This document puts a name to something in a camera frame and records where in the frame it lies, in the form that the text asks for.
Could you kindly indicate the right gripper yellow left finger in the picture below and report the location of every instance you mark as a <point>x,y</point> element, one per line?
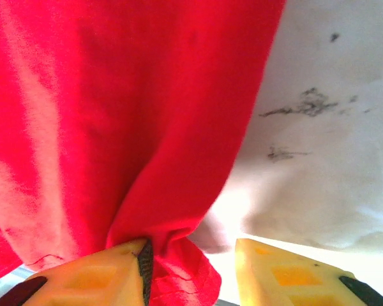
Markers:
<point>92,280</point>

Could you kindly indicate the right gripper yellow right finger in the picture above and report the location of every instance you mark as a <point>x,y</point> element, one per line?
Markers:
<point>290,277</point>

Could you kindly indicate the red printed t-shirt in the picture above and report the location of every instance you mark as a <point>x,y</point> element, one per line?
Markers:
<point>131,111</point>

